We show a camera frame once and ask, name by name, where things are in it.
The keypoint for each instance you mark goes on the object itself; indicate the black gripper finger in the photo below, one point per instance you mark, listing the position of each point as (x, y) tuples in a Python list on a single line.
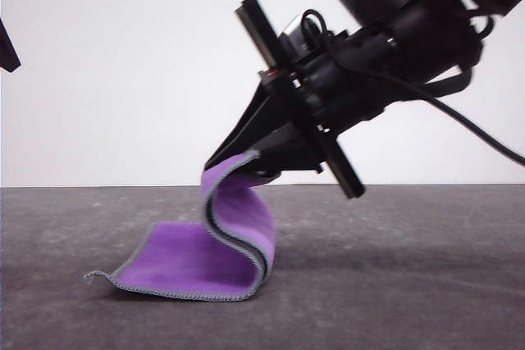
[(7, 51), (258, 120), (293, 153)]

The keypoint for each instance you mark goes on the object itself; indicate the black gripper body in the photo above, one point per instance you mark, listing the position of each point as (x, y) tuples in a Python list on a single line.
[(352, 83)]

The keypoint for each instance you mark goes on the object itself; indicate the purple towel with grey hem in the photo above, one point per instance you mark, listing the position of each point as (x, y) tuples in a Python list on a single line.
[(184, 255)]

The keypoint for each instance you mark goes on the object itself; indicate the grey table cloth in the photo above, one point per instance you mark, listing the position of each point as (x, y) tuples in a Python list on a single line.
[(410, 284)]

